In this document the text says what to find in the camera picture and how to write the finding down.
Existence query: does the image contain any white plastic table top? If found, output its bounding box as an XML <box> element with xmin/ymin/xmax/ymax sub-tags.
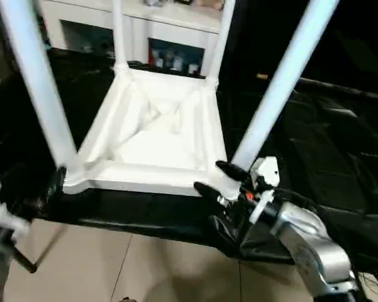
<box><xmin>62</xmin><ymin>64</ymin><xmax>240</xmax><ymax>199</ymax></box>

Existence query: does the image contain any white plastic table leg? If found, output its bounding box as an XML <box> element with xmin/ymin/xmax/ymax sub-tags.
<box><xmin>220</xmin><ymin>0</ymin><xmax>340</xmax><ymax>198</ymax></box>
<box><xmin>112</xmin><ymin>0</ymin><xmax>130</xmax><ymax>73</ymax></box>
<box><xmin>0</xmin><ymin>0</ymin><xmax>79</xmax><ymax>177</ymax></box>
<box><xmin>207</xmin><ymin>0</ymin><xmax>236</xmax><ymax>89</ymax></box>

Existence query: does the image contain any black shiny mat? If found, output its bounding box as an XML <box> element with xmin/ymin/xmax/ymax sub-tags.
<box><xmin>0</xmin><ymin>47</ymin><xmax>378</xmax><ymax>274</ymax></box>

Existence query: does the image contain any white glass-door cabinet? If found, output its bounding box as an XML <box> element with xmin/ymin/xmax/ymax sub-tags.
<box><xmin>39</xmin><ymin>0</ymin><xmax>227</xmax><ymax>78</ymax></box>

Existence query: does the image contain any beige plush toy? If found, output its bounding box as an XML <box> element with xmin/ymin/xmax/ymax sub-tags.
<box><xmin>197</xmin><ymin>0</ymin><xmax>224</xmax><ymax>9</ymax></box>

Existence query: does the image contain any black backdrop cloth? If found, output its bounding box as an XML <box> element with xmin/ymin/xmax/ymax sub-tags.
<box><xmin>226</xmin><ymin>0</ymin><xmax>378</xmax><ymax>92</ymax></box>

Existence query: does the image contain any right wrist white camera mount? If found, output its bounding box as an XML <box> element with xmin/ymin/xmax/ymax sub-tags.
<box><xmin>248</xmin><ymin>156</ymin><xmax>280</xmax><ymax>224</ymax></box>

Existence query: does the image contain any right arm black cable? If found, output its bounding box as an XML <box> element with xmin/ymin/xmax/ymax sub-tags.
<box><xmin>270</xmin><ymin>187</ymin><xmax>378</xmax><ymax>221</ymax></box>

